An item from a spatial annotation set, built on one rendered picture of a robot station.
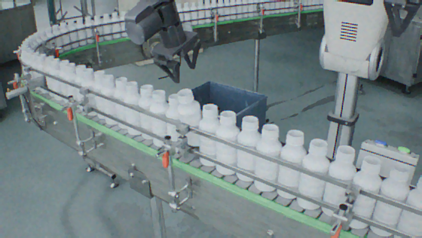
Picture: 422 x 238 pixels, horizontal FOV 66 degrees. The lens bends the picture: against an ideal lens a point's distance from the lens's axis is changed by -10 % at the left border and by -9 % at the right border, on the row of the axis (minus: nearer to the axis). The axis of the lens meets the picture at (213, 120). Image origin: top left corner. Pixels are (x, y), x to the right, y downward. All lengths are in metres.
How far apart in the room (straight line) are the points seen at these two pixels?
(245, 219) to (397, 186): 0.40
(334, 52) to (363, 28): 0.14
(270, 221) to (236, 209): 0.10
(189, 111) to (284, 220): 0.35
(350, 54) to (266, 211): 0.66
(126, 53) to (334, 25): 1.51
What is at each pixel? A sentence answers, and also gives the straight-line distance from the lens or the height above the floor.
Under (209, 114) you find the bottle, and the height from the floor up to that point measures 1.15.
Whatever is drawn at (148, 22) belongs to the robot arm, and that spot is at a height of 1.40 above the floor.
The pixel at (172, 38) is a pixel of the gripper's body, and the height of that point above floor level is 1.35.
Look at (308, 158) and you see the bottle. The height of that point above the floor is 1.13.
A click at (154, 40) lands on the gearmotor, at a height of 0.98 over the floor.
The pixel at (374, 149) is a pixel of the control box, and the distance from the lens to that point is 0.89.
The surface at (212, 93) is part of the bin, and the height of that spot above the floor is 0.89.
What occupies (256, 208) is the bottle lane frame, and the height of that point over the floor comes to 0.97.
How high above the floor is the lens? 1.55
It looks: 27 degrees down
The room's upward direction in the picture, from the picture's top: 1 degrees counter-clockwise
